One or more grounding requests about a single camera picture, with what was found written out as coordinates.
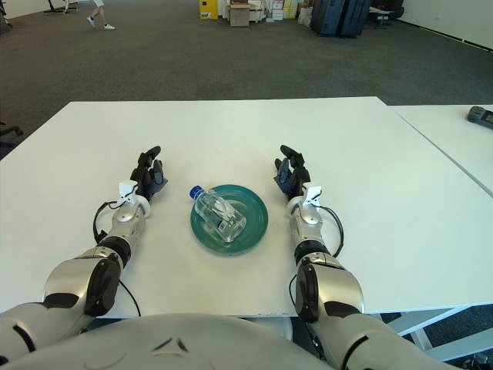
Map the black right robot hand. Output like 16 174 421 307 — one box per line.
273 144 312 202

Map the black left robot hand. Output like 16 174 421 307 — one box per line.
129 145 170 202

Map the clear bottle with blue cap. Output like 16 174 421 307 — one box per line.
188 185 247 244

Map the green round plate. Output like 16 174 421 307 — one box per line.
189 183 270 257

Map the black office chair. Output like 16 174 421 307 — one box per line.
0 121 24 148

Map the dark blue suitcase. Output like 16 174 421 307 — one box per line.
318 0 344 37

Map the grey robot torso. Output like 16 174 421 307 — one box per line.
7 314 328 370

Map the black suitcase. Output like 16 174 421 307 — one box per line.
338 0 372 39

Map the stack of white boxes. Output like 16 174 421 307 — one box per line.
250 0 298 23

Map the person in white sneakers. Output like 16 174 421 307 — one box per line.
86 0 116 32

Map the small white side table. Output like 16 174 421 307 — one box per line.
369 5 395 30

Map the grey handheld device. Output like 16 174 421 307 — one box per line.
467 106 493 127

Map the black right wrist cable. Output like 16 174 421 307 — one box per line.
320 206 345 259

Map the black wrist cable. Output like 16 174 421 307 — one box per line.
92 199 125 243
320 206 345 259

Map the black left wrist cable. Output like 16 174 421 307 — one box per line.
92 199 125 243

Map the white table frame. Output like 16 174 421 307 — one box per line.
379 304 493 362

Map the black desk base frame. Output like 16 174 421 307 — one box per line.
43 0 80 15

